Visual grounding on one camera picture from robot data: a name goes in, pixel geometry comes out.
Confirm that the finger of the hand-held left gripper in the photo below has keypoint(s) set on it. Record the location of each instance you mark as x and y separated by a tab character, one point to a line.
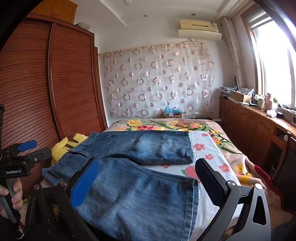
27	146
39	155

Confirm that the brown slatted wooden wardrobe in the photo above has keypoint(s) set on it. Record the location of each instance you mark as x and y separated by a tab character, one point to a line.
46	92

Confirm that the cardboard box with blue pack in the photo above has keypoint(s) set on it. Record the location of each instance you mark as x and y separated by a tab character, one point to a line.
173	113

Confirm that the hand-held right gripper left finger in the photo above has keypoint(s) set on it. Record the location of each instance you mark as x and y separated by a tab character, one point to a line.
85	183

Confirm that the pink figurine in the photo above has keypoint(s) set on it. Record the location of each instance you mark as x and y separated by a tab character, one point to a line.
268	102

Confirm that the bed with floral sheet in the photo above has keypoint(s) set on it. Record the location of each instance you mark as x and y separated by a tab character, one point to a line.
166	124

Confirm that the window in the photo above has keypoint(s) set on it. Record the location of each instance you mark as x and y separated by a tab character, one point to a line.
275	60

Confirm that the long wooden cabinet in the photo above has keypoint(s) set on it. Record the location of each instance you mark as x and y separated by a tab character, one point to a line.
249	125

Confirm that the white patterned window curtain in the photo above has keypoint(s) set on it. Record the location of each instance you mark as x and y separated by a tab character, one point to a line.
233	51

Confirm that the sheer circle pattern curtain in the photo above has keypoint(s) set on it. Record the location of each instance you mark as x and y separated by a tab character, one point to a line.
157	78

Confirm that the yellow plush toy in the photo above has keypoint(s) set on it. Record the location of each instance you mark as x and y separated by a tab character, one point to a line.
63	146

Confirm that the cream wall air conditioner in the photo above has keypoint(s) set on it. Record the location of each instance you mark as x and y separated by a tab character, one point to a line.
198	29

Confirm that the person's left hand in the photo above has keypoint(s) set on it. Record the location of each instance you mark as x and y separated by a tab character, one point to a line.
16	193

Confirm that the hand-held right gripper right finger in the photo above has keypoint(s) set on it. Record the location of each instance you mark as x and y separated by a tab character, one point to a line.
214	185

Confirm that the wooden overhead cupboard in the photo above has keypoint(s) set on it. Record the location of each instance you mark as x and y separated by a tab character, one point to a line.
57	10

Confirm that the open cardboard box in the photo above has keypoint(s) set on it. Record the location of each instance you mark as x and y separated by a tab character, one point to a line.
240	96

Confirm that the blue denim pants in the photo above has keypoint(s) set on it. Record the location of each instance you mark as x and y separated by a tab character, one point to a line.
138	192

